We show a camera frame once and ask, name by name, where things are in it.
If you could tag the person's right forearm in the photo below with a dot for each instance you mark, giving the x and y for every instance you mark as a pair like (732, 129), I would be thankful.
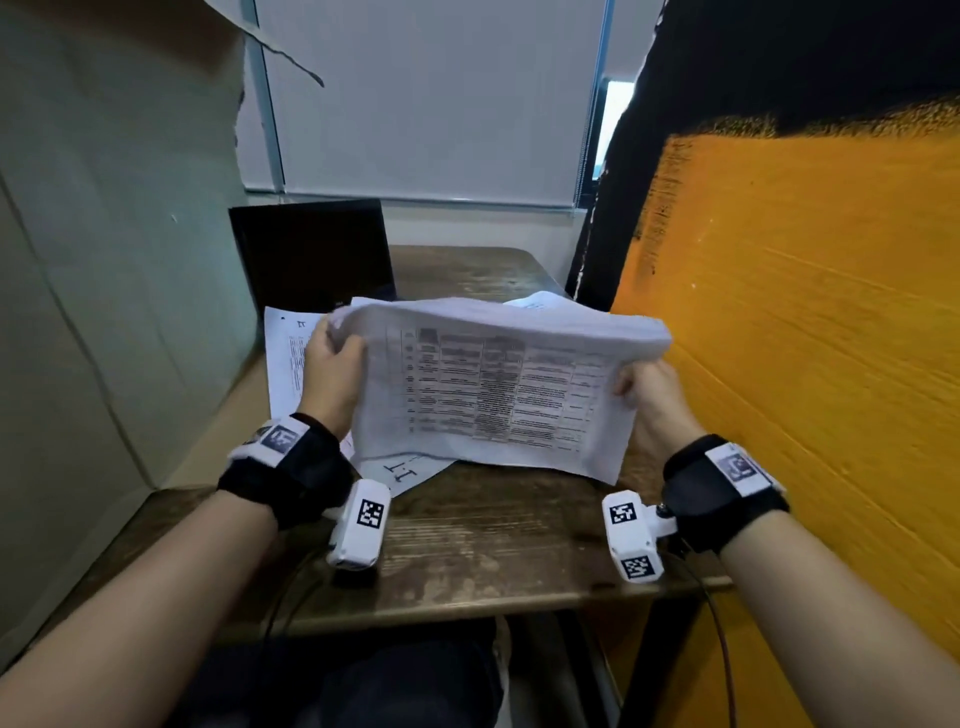
(840, 630)

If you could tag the pile of printed papers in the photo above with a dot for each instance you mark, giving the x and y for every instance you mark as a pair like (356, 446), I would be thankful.
(285, 352)

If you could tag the dark framed window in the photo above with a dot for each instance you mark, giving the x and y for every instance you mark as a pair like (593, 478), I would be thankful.
(611, 127)

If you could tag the person's left forearm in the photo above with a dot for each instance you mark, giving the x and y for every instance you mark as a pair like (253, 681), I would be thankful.
(127, 622)

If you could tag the person's left hand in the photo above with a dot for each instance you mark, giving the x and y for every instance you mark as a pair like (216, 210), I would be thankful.
(330, 382)

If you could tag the orange cardboard panel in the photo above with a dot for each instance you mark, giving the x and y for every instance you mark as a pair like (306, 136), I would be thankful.
(810, 337)

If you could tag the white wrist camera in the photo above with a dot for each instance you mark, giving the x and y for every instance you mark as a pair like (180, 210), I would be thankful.
(361, 525)
(634, 532)

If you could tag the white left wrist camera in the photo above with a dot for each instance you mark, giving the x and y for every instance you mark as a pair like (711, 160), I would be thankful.
(361, 525)

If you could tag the person's right hand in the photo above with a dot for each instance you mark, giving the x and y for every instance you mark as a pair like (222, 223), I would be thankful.
(660, 405)

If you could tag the beige cardboard panel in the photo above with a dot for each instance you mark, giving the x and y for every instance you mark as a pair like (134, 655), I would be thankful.
(112, 300)

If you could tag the aligned stack of printed sheets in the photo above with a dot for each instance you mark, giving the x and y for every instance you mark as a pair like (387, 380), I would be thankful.
(495, 375)

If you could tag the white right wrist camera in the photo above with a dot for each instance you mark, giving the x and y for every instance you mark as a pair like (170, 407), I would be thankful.
(634, 532)

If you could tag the person's legs in black trousers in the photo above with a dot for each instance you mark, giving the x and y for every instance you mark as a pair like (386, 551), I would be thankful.
(360, 682)

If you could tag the black laptop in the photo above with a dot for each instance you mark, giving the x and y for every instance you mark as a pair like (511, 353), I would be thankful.
(307, 255)

